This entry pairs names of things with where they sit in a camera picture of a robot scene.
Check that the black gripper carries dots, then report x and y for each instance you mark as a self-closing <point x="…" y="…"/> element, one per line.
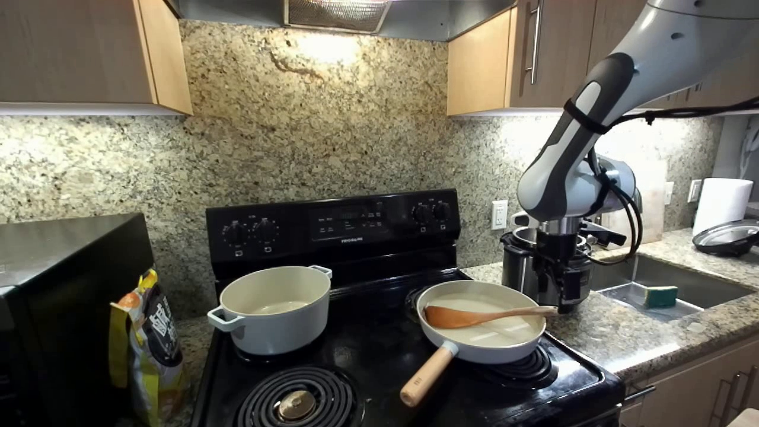
<point x="565" y="261"/>

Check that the wooden spoon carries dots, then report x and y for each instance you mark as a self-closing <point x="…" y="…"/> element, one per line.
<point x="453" y="317"/>

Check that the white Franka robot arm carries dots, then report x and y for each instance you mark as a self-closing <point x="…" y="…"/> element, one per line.
<point x="600" y="120"/>

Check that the stainless steel pressure cooker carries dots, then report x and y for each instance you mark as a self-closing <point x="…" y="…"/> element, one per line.
<point x="517" y="265"/>

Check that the green sponge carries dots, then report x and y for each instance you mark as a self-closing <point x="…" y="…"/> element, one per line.
<point x="661" y="298"/>

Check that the stainless steel sink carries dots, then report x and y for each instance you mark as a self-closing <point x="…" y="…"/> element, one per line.
<point x="695" y="286"/>

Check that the wooden base cabinet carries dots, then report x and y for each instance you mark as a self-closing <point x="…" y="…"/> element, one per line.
<point x="695" y="384"/>

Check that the black round lid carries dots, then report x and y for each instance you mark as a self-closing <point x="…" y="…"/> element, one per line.
<point x="727" y="239"/>

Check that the white paper towel roll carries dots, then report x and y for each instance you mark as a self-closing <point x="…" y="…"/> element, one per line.
<point x="721" y="203"/>

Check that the black electric stove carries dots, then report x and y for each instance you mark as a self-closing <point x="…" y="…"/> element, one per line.
<point x="371" y="358"/>

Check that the steel range hood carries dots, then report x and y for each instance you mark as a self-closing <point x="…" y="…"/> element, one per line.
<point x="341" y="16"/>

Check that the yellow black snack bag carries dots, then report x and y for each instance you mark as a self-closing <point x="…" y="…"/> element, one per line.
<point x="151" y="348"/>

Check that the black microwave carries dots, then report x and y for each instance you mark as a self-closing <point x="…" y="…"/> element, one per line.
<point x="62" y="317"/>

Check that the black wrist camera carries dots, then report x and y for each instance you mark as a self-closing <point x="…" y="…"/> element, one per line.
<point x="605" y="237"/>

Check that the white wall outlet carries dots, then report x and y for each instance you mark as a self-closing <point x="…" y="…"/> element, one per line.
<point x="500" y="214"/>

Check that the wooden wall cabinet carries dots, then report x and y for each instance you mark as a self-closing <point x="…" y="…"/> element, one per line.
<point x="490" y="63"/>
<point x="80" y="48"/>

